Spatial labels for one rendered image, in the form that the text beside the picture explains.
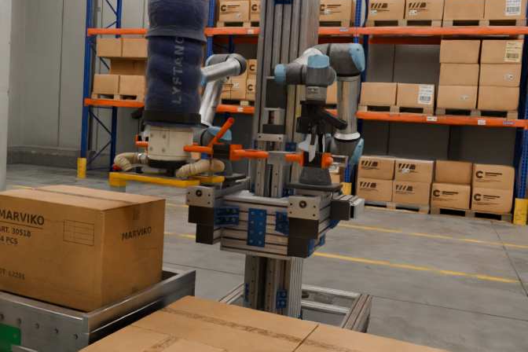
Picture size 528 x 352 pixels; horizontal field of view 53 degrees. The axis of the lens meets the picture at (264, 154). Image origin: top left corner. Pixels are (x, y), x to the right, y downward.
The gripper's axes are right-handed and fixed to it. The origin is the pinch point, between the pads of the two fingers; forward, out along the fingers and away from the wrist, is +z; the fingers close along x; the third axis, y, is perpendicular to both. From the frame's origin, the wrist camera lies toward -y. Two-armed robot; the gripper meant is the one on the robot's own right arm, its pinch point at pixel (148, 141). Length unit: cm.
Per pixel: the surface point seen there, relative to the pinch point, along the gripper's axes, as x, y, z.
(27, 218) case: -46, -22, 32
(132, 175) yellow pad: -40.3, 23.6, 10.9
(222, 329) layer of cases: -31, 61, 64
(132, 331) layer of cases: -50, 35, 64
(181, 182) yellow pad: -40, 46, 11
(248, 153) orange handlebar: -29, 66, 0
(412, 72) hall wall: 818, -21, -128
